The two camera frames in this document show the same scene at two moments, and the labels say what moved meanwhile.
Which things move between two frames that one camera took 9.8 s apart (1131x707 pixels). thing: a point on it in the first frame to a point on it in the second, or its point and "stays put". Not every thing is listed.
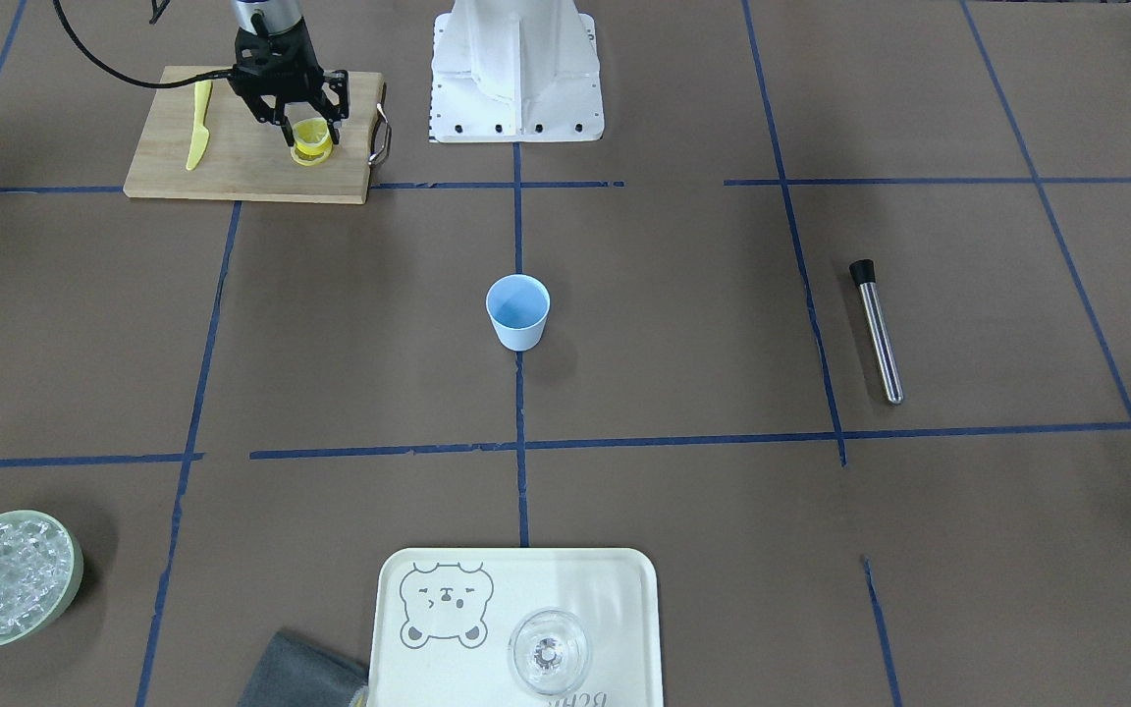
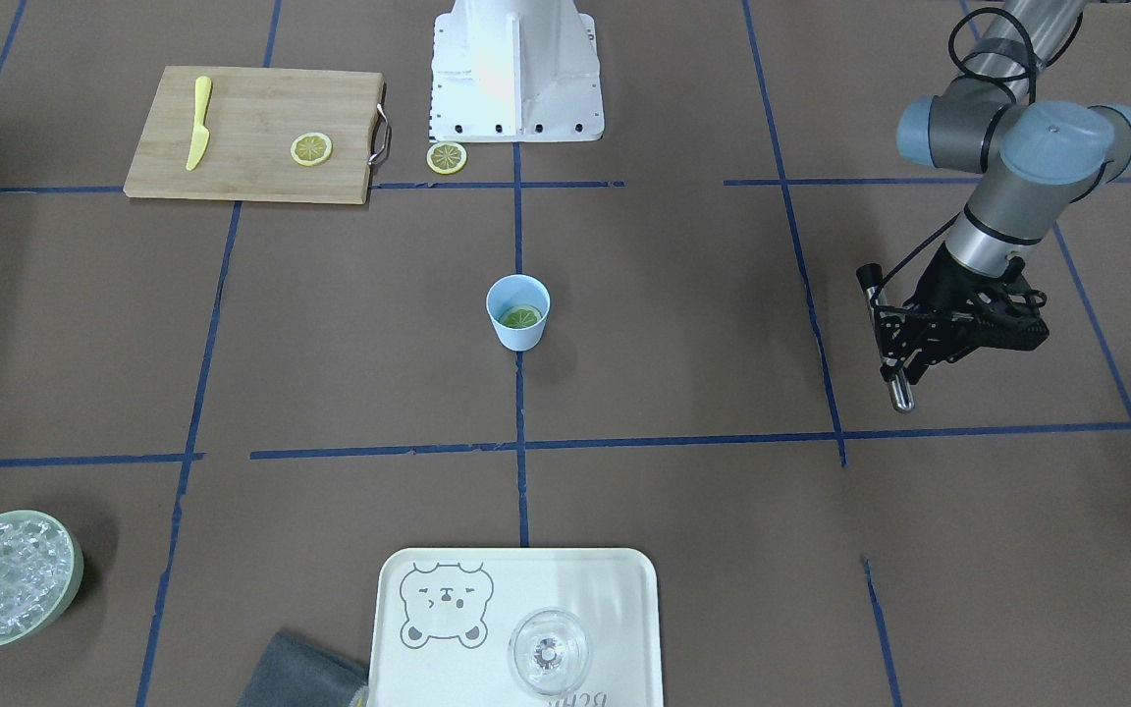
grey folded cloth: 293,673 stays put
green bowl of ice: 7,577 stays put
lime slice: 313,141 to 519,318
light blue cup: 518,304 stays put
